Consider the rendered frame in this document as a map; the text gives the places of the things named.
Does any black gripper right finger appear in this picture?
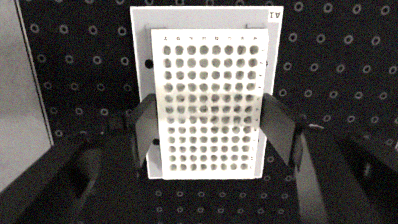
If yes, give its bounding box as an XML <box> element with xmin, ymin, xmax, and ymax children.
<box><xmin>259</xmin><ymin>93</ymin><xmax>398</xmax><ymax>224</ymax></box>

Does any black rectangular base plate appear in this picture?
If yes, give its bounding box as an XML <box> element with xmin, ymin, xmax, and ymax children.
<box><xmin>14</xmin><ymin>0</ymin><xmax>398</xmax><ymax>224</ymax></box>

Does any white well plate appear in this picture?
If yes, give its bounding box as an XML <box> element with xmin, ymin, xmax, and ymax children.
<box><xmin>151</xmin><ymin>29</ymin><xmax>269</xmax><ymax>179</ymax></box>

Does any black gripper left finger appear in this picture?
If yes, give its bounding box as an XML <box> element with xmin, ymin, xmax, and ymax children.
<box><xmin>0</xmin><ymin>93</ymin><xmax>159</xmax><ymax>224</ymax></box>

